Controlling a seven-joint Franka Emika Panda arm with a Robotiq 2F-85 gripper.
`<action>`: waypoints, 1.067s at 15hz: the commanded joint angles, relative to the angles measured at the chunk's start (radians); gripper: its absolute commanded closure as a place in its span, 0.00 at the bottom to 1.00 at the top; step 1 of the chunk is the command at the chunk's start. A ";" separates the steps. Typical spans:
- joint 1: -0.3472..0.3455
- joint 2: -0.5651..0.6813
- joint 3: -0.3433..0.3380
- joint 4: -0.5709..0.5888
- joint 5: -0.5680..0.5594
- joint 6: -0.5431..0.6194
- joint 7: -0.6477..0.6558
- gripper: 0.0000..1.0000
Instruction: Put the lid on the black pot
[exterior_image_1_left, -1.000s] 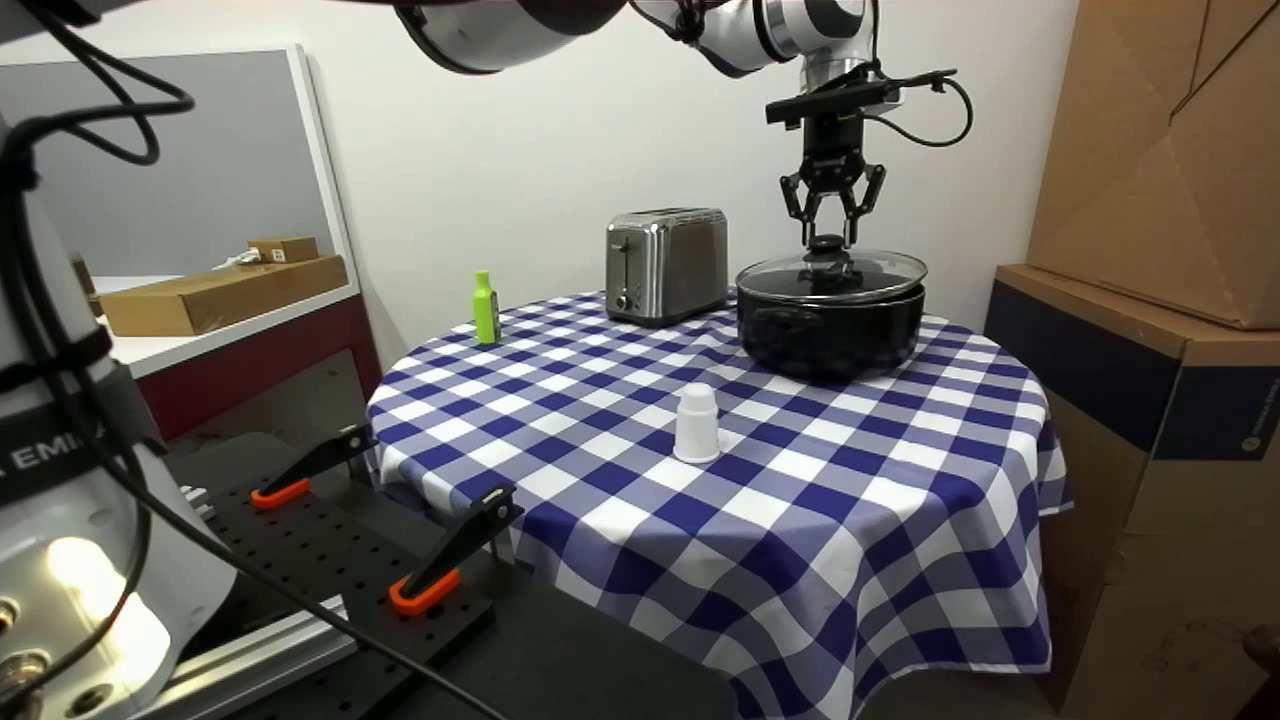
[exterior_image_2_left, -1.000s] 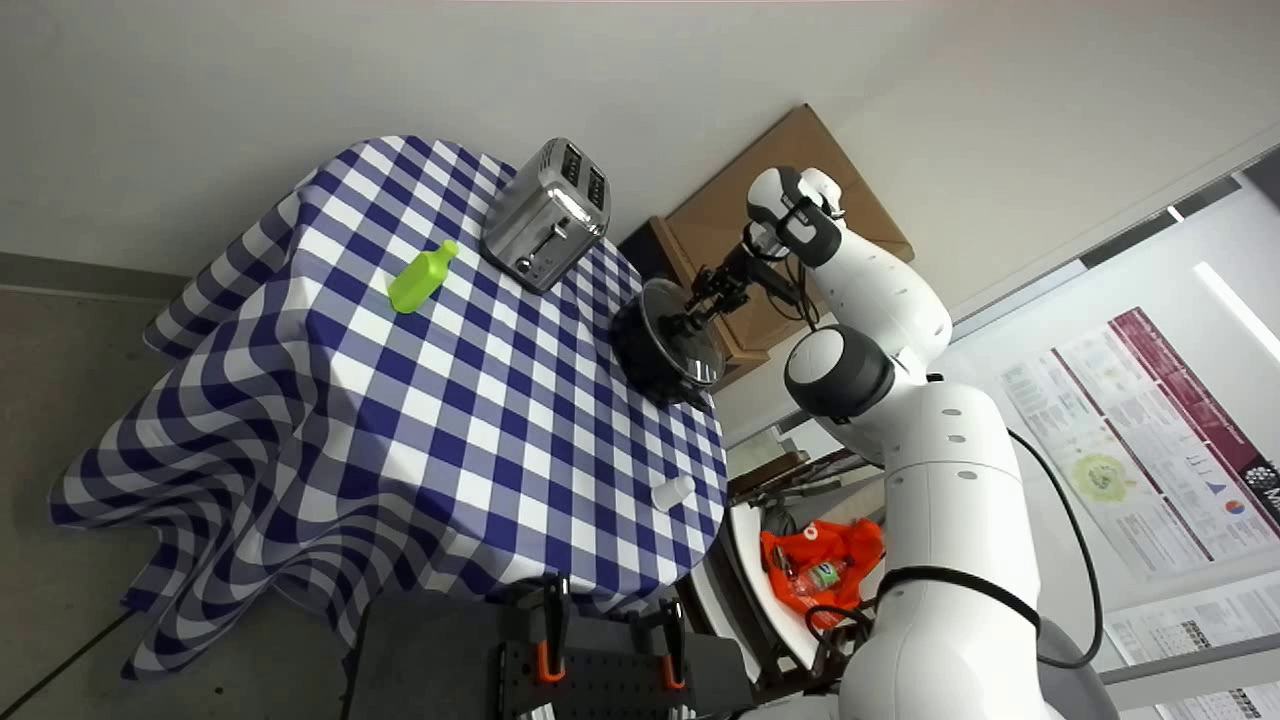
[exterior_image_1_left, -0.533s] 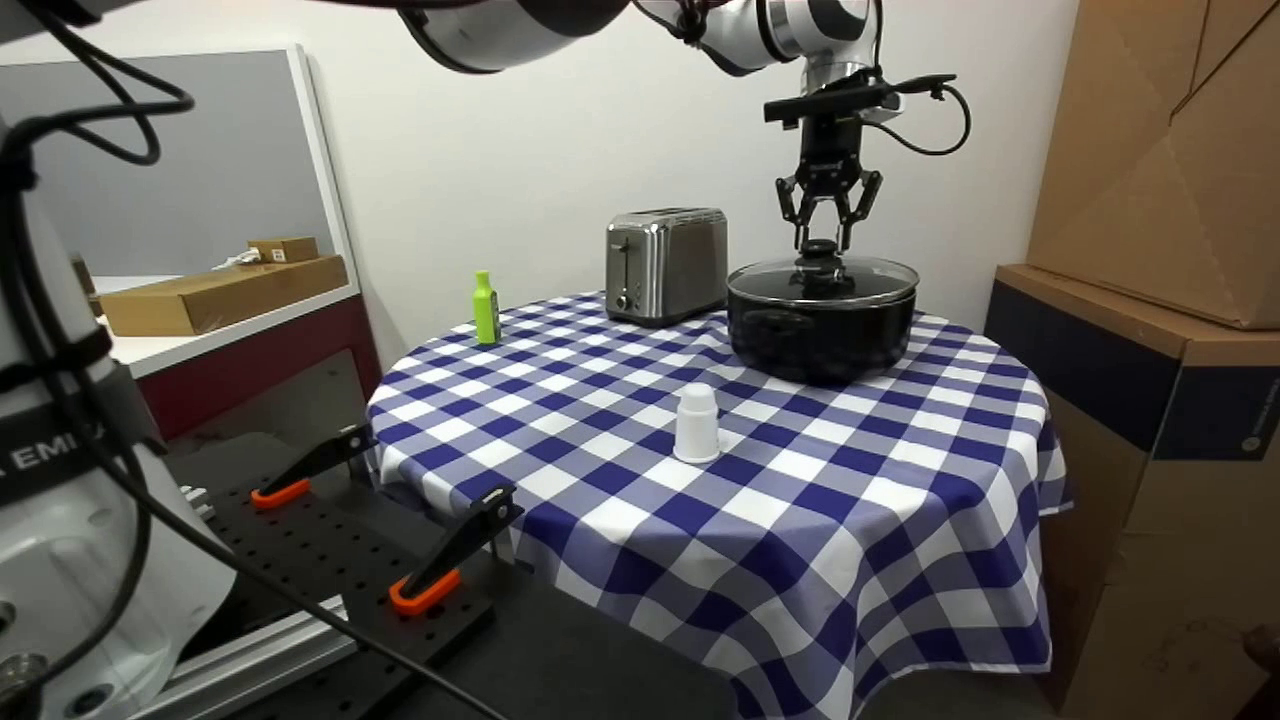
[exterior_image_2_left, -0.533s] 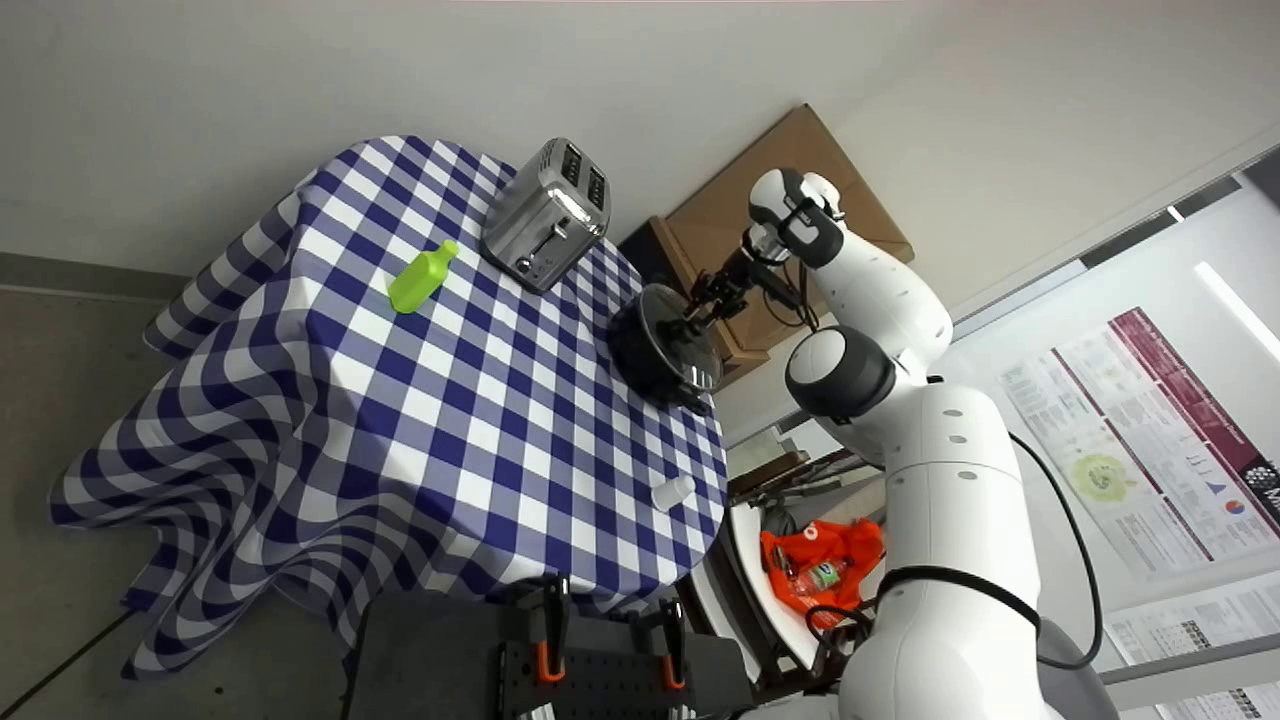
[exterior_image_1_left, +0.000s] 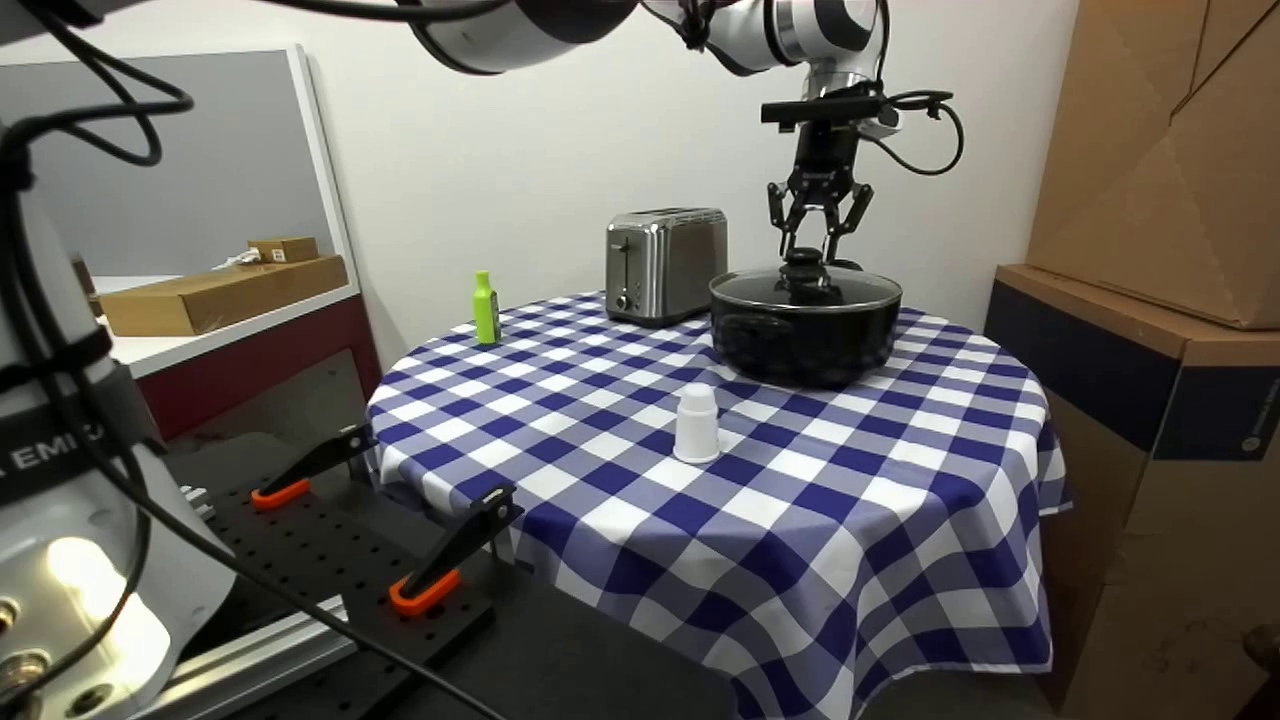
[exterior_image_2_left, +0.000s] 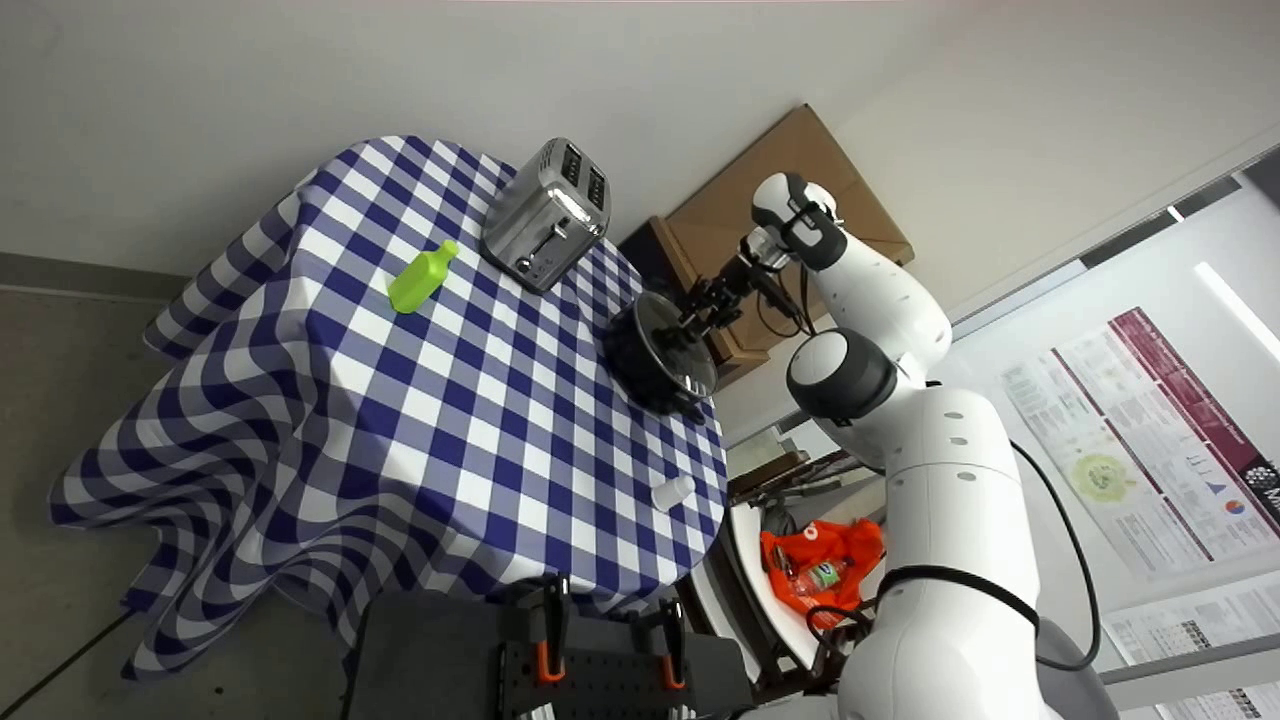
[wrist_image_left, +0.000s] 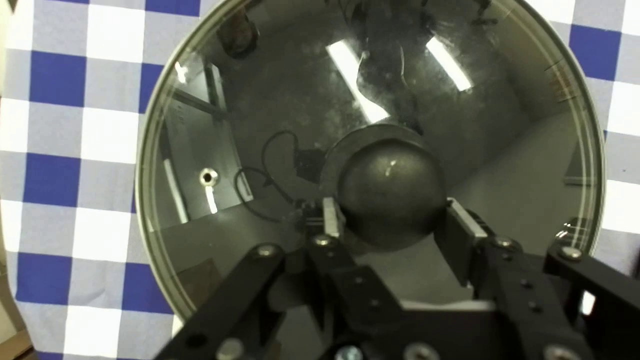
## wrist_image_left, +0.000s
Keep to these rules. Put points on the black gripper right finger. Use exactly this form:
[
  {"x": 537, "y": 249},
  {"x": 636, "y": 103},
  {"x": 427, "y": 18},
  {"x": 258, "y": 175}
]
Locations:
[{"x": 521, "y": 280}]

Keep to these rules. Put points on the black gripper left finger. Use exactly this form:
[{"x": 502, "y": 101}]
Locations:
[{"x": 347, "y": 280}]

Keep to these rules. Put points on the glass lid with black knob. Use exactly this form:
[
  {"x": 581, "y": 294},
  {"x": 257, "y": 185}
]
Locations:
[{"x": 267, "y": 101}]

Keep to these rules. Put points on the blue white checkered tablecloth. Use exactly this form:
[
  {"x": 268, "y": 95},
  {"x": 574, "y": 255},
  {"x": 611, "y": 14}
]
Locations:
[{"x": 60, "y": 181}]

